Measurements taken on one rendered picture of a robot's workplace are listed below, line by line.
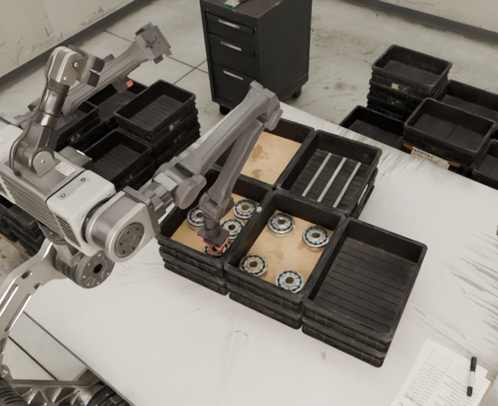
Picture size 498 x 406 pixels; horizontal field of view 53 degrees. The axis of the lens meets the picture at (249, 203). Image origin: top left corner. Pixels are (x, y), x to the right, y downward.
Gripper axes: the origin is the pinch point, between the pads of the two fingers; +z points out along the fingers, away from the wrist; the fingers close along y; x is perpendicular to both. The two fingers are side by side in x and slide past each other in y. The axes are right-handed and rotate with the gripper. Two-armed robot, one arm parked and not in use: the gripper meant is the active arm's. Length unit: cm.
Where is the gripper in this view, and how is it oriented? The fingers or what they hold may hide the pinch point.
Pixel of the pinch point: (215, 247)
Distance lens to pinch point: 185.2
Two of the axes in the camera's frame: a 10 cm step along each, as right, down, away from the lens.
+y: -8.6, -3.6, 3.6
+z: 0.4, 6.6, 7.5
